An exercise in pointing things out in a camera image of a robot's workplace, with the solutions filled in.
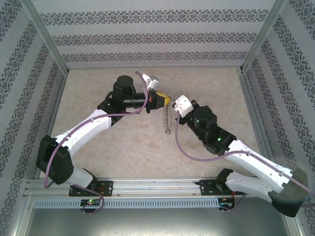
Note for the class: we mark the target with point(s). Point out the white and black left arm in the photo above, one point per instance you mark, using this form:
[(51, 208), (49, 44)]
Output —
[(83, 130)]

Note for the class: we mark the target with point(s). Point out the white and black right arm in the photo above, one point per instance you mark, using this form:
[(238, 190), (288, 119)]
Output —
[(246, 185)]

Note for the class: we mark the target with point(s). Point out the grey metal sheet panel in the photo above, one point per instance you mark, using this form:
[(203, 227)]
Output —
[(157, 223)]

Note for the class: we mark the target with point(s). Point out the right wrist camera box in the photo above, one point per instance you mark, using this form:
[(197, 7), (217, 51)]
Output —
[(183, 104)]

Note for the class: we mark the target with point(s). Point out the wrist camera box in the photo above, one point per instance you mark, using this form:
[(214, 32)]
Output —
[(183, 104), (153, 82)]

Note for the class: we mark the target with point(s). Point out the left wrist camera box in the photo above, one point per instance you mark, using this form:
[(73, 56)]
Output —
[(153, 82)]

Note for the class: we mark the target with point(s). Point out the aluminium frame rail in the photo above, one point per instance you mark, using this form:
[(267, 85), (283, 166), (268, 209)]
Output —
[(152, 67)]

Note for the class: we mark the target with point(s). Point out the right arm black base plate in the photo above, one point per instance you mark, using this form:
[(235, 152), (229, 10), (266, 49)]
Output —
[(205, 189)]

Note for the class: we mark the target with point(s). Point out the aluminium mounting rail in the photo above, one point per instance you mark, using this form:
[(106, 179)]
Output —
[(157, 186)]

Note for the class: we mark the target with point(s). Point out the aluminium frame post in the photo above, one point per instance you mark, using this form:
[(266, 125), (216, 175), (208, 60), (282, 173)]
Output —
[(261, 37), (45, 37)]

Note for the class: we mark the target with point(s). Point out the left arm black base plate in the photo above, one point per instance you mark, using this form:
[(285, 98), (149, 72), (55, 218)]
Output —
[(108, 188)]

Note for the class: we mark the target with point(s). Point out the aluminium frame bar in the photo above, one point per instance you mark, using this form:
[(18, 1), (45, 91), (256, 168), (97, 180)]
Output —
[(300, 233), (17, 226)]

